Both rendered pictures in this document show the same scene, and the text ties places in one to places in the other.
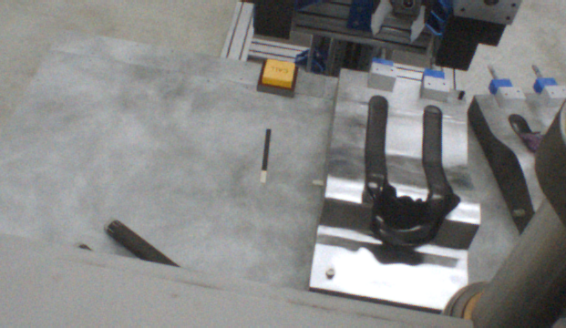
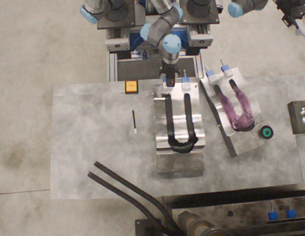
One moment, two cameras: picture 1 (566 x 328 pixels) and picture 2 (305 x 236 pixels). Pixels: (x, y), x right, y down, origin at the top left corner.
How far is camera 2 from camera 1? 0.71 m
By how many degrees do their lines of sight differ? 25
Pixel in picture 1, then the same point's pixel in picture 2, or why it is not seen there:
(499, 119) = (210, 89)
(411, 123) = (180, 103)
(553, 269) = not seen: outside the picture
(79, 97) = (69, 114)
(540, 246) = not seen: outside the picture
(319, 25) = (141, 47)
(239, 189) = (129, 137)
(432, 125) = (187, 100)
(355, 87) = (158, 92)
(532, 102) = (220, 77)
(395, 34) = not seen: hidden behind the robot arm
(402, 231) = (182, 147)
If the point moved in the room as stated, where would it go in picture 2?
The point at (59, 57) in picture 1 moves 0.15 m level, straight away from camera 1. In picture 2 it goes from (57, 99) to (49, 80)
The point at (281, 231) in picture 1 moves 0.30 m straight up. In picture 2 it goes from (145, 150) to (143, 140)
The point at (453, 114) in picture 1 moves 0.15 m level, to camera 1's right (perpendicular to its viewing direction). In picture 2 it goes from (193, 94) to (219, 93)
